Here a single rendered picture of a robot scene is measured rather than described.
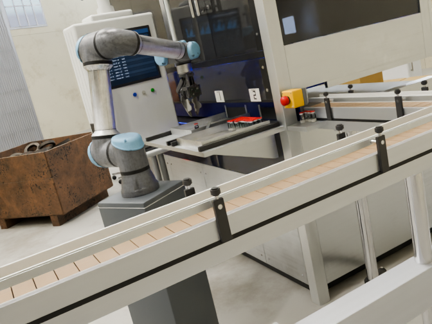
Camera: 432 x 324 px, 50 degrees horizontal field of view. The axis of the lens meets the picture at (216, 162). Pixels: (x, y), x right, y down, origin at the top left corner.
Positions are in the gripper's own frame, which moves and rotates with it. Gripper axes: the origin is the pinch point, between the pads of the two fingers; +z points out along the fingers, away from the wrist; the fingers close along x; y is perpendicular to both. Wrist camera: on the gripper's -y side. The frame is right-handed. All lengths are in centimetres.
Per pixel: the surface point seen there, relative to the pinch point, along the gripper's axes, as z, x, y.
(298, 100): -1, 21, 58
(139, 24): -51, 5, -55
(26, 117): 30, 15, -944
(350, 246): 76, 43, 49
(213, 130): 8.3, 0.7, 16.5
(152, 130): 10, -4, -54
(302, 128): 10, 19, 59
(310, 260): 74, 19, 48
